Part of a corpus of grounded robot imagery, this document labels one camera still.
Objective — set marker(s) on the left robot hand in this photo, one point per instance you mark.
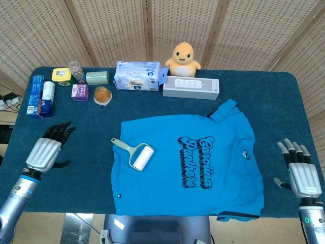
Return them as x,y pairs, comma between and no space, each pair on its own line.
45,151

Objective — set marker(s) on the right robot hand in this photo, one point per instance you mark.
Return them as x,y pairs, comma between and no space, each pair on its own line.
302,175

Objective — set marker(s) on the green lint roller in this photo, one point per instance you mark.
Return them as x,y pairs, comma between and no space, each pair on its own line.
135,153

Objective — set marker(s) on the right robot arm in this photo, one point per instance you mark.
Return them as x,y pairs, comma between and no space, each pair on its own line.
311,223

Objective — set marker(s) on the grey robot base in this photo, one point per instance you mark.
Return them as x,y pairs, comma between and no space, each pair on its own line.
156,228

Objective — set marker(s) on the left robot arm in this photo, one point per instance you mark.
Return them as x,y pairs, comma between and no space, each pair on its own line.
16,200

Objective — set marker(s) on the blue printed T-shirt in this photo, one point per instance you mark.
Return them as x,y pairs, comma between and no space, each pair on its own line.
188,162

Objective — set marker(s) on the dark blue table cloth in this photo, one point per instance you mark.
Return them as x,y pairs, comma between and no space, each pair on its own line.
83,142

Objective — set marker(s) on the white and blue tube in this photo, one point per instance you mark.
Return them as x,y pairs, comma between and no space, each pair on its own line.
48,99

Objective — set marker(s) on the blue toothpaste box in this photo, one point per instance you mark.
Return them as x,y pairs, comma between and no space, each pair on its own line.
34,96

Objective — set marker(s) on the white power strip with plugs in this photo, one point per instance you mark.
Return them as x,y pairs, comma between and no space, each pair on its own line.
8,101

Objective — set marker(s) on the purple small carton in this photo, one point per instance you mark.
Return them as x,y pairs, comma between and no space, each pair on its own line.
80,92

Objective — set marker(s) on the yellow lidded container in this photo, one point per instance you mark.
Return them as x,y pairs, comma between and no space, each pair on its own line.
61,75

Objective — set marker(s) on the orange jelly cup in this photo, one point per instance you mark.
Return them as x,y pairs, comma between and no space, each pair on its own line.
102,96

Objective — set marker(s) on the green soap box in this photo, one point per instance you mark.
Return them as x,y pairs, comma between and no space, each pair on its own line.
97,78

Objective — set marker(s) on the blue tissue pack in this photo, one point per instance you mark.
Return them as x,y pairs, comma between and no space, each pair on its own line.
138,76

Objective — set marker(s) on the white power strip box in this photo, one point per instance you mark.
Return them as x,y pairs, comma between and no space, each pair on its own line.
190,87

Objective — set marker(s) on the orange plush dinosaur toy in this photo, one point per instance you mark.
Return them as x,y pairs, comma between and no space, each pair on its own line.
182,61

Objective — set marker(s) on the folding woven screen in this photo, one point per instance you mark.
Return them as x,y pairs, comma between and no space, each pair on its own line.
162,30

